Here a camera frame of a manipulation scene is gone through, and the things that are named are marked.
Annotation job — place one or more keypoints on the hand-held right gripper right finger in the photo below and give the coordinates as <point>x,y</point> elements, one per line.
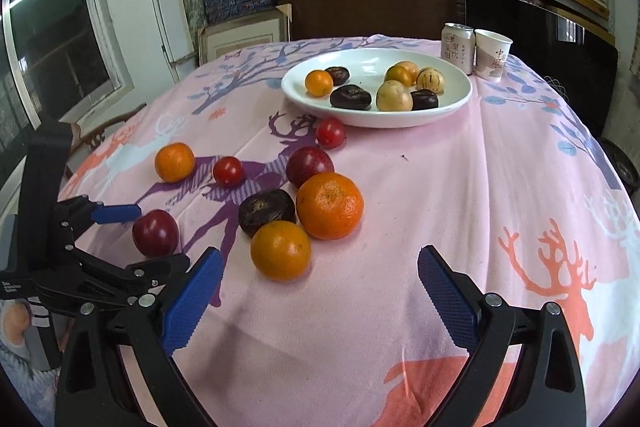
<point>447,299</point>

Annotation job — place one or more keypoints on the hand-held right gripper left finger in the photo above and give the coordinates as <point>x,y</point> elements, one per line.
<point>192,302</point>

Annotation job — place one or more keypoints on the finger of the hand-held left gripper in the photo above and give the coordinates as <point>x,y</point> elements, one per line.
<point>150,271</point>
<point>117,213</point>

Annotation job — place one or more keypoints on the small orange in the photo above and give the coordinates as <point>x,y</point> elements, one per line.
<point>319,83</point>
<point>280,250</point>
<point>399,76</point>
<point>174,162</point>

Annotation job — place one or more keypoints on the red cherry tomato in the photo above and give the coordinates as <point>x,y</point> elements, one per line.
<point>330,133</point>
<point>228,171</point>

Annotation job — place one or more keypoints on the large orange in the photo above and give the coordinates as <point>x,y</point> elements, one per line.
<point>329,206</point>

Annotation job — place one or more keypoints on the yellow passion fruit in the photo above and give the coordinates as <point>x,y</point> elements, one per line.
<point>394,97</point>
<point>411,68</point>
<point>430,79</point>

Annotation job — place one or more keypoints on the white oval plate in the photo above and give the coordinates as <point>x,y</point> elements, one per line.
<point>370,57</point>

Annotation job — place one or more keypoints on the person's left forearm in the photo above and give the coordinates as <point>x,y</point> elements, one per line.
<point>22,382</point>

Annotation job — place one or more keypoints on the person's left hand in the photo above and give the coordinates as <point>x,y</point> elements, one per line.
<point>15,321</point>

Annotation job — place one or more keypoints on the carved wooden chair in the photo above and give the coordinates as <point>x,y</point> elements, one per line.
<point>107,127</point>

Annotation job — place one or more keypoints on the pink printed tablecloth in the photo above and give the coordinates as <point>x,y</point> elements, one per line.
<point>450,187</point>

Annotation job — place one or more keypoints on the white framed window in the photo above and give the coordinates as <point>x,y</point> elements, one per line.
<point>60,32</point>

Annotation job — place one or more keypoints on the white leaning boards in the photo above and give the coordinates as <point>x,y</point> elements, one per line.
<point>165,7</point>

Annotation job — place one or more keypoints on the cardboard framed box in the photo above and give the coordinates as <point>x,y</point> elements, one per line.
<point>245,34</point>

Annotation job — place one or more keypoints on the black round stool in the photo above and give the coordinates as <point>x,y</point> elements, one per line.
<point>625,167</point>

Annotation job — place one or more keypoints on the printed paper cup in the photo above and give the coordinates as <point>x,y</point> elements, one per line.
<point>492,56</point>

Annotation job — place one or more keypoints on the pale drink can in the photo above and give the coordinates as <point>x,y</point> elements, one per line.
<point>456,49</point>

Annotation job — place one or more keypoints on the brown wooden board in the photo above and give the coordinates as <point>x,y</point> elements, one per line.
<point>375,14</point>

